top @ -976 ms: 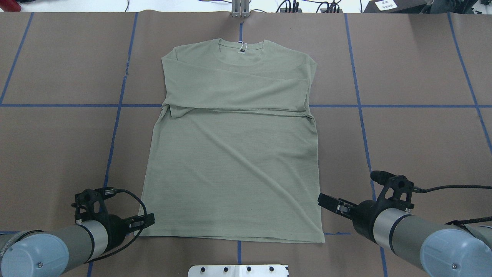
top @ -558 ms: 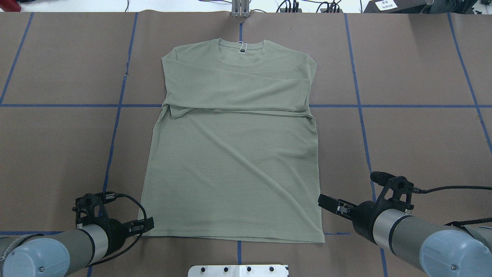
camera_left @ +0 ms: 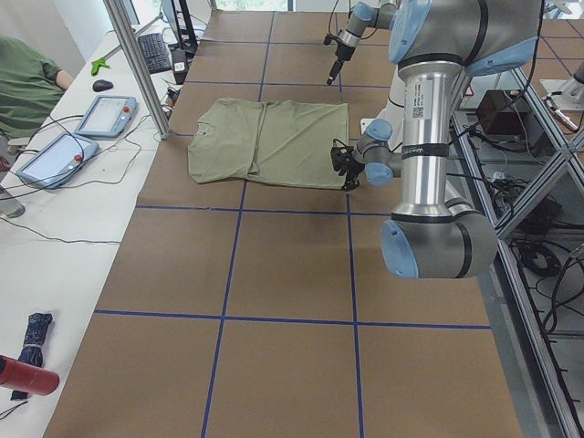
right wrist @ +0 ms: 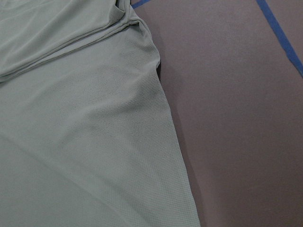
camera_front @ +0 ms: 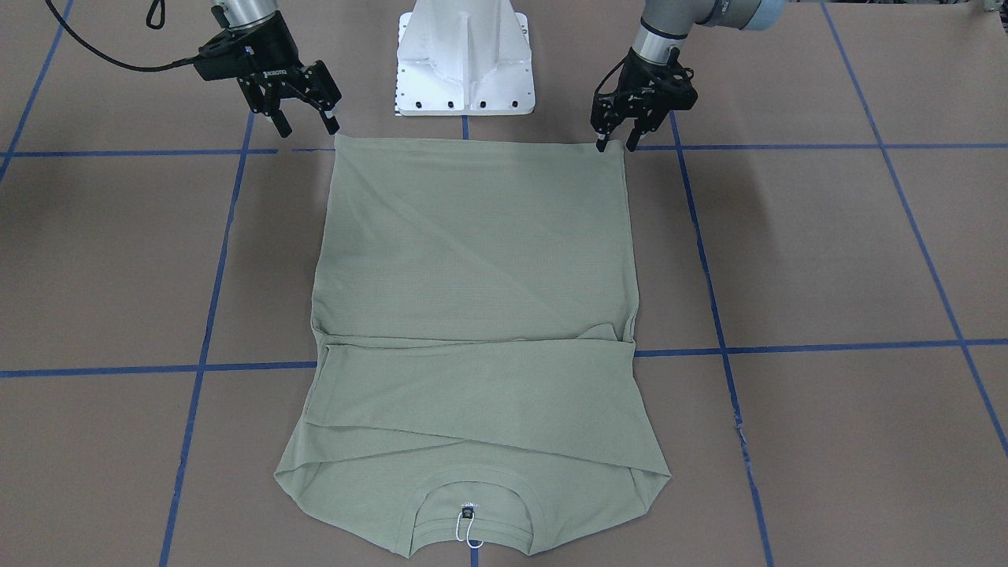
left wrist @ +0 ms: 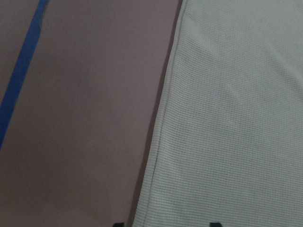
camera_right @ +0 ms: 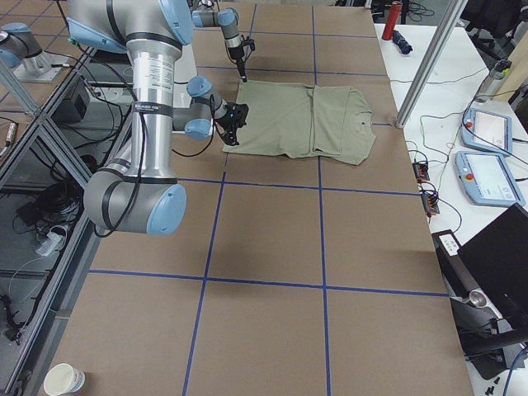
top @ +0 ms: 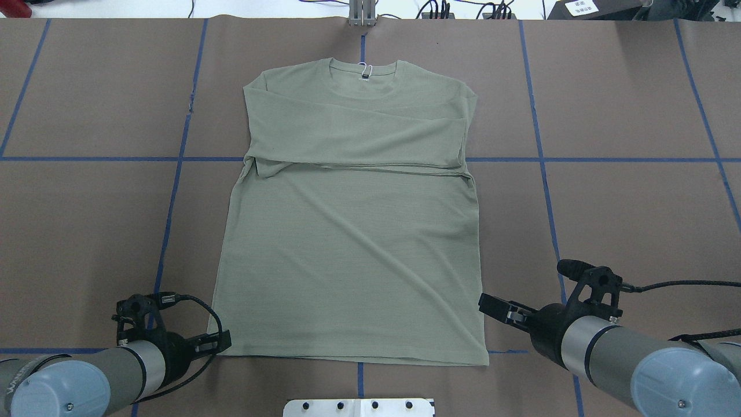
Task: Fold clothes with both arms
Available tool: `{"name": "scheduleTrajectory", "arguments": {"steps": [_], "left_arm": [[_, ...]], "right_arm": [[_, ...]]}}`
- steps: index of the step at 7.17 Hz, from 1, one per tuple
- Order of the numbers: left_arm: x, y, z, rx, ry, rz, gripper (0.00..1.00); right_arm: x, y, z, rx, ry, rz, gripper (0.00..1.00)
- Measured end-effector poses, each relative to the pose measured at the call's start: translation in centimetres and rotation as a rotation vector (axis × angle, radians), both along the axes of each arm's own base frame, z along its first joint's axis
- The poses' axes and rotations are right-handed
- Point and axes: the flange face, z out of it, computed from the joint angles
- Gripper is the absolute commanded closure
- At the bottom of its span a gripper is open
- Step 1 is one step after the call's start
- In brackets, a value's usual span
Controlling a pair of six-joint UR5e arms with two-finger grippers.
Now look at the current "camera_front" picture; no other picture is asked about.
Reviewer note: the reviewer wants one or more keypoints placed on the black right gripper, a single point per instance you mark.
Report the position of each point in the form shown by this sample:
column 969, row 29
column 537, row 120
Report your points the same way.
column 270, row 41

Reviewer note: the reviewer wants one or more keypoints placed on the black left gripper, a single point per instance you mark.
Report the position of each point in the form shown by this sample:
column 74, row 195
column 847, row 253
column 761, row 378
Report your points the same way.
column 632, row 105

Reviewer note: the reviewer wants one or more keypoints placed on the olive green long-sleeve shirt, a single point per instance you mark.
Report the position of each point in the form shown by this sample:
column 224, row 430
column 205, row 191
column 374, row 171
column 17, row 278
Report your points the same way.
column 474, row 308

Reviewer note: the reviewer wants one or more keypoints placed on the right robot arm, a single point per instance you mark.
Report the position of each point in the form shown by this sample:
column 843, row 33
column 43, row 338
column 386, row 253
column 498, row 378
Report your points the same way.
column 243, row 14

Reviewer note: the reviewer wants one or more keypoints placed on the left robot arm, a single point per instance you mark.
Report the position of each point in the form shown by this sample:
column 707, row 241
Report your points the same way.
column 665, row 25

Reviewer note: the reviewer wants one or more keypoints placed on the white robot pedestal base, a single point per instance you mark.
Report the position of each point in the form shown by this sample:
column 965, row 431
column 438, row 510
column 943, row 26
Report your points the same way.
column 463, row 58

